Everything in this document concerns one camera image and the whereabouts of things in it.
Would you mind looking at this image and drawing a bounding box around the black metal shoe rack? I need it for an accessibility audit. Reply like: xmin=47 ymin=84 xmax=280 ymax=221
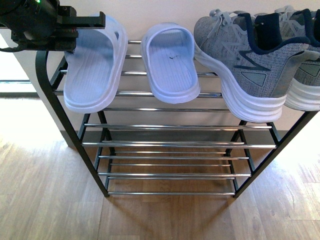
xmin=35 ymin=51 xmax=317 ymax=198

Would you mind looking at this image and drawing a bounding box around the grey sneaker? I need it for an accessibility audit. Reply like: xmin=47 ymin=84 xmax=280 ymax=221
xmin=193 ymin=9 xmax=319 ymax=123
xmin=254 ymin=5 xmax=320 ymax=112

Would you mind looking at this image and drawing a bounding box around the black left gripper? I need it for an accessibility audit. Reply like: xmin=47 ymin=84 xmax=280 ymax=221
xmin=0 ymin=0 xmax=106 ymax=52

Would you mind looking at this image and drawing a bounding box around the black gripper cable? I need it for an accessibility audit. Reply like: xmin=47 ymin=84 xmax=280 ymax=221
xmin=0 ymin=45 xmax=21 ymax=54

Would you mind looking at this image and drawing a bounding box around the light blue slipper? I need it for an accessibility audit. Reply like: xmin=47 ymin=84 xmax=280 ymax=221
xmin=140 ymin=22 xmax=201 ymax=104
xmin=63 ymin=15 xmax=128 ymax=114

